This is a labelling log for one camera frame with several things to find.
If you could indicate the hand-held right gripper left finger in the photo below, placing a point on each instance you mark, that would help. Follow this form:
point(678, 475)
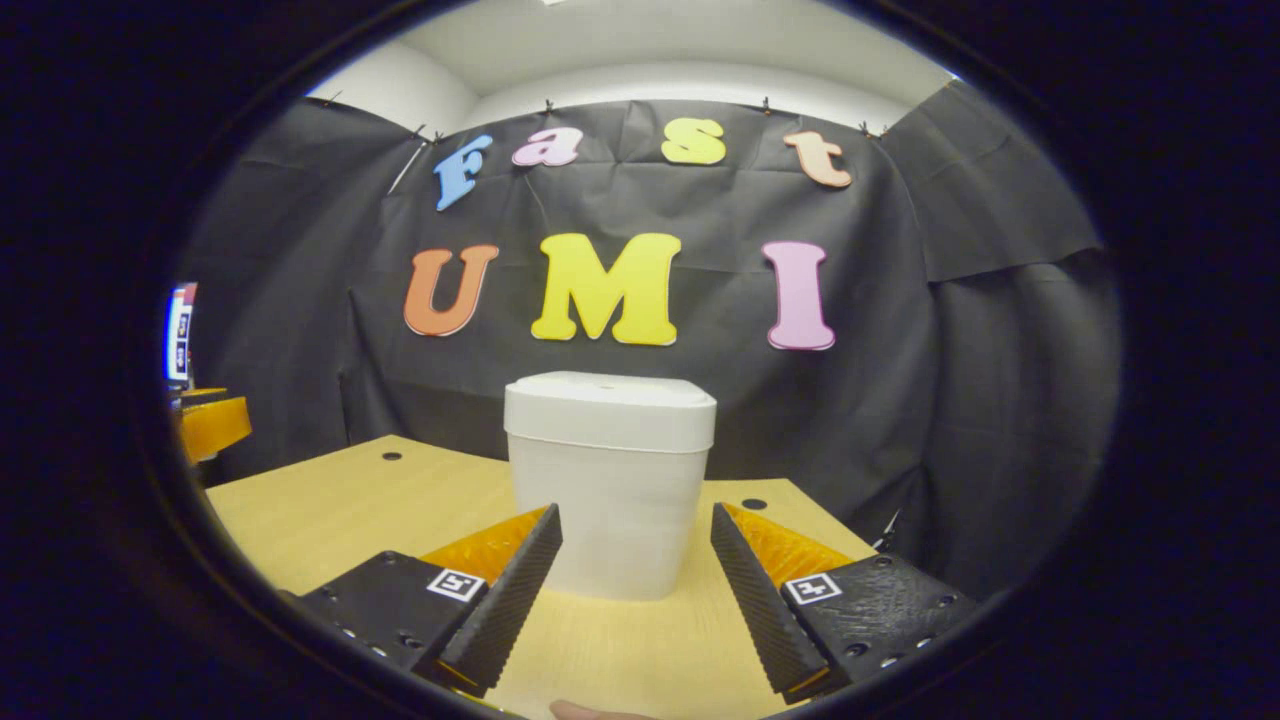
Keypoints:
point(510, 600)

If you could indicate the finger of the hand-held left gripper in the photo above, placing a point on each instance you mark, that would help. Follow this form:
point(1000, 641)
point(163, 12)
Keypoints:
point(215, 425)

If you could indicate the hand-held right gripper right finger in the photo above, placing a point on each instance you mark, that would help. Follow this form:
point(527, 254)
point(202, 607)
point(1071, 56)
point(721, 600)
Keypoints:
point(765, 600)

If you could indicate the white desktop garbage bin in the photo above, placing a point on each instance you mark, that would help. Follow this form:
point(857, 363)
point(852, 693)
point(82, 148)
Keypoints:
point(610, 480)

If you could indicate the wooden desktop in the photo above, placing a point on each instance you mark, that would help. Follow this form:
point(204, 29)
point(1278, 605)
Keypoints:
point(350, 510)

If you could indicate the computer monitor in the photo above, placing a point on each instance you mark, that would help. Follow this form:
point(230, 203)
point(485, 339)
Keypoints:
point(181, 335)

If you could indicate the black backdrop cloth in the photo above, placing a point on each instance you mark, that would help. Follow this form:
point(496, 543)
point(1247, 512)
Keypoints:
point(900, 350)

